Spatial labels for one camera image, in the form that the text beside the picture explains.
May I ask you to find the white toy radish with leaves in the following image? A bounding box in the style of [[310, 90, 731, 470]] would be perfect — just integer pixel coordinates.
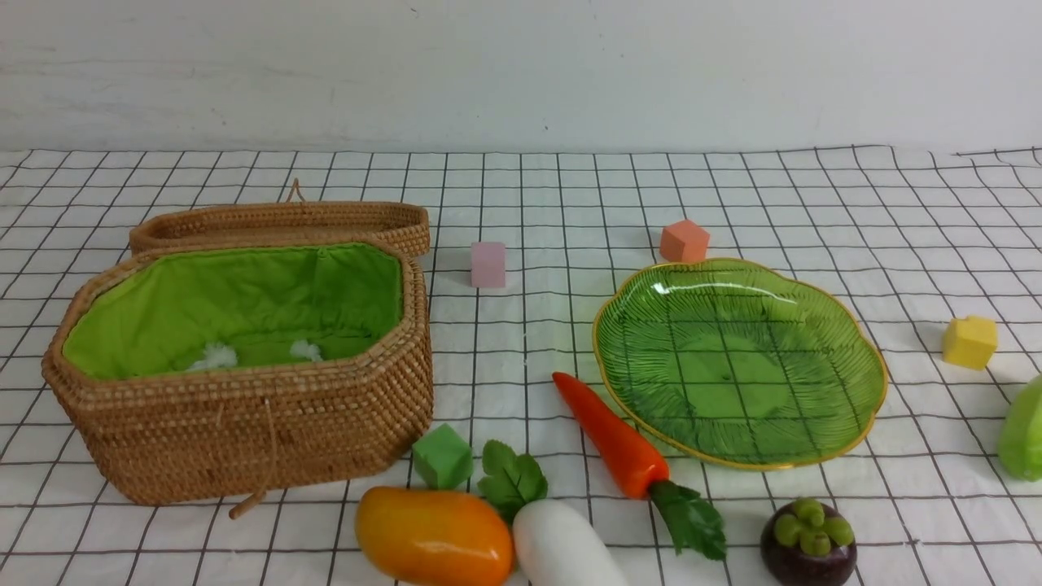
[[479, 439, 629, 585]]

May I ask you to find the orange toy mango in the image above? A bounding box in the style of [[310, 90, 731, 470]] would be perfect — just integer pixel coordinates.
[[354, 486, 514, 585]]

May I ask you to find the orange toy carrot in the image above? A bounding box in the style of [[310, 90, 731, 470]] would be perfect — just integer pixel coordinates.
[[552, 372, 727, 561]]

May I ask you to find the purple toy mangosteen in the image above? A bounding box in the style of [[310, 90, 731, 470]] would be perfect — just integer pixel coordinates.
[[760, 497, 857, 585]]

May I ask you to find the green toy vegetable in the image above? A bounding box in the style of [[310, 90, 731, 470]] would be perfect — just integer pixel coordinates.
[[997, 374, 1041, 482]]

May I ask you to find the pink foam cube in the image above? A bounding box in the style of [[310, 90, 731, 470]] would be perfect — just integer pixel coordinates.
[[470, 242, 507, 289]]

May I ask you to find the white black grid tablecloth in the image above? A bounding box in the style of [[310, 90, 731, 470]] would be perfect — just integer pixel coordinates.
[[1, 146, 1041, 585]]

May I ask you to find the woven wicker basket lid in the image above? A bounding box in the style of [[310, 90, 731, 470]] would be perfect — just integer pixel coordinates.
[[128, 181, 431, 257]]

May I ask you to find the orange foam cube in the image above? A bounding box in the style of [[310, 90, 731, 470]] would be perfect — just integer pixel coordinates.
[[659, 219, 711, 263]]

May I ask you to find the green foam cube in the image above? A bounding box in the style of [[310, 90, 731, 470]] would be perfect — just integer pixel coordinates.
[[412, 423, 473, 491]]

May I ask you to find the green glass leaf plate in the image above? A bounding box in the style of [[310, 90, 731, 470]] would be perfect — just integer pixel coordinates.
[[592, 257, 890, 470]]

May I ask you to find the woven wicker basket green lining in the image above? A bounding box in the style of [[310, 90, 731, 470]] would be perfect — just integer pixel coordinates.
[[42, 236, 435, 520]]

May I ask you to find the yellow foam cube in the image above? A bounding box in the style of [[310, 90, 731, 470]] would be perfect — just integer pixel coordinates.
[[942, 315, 998, 371]]

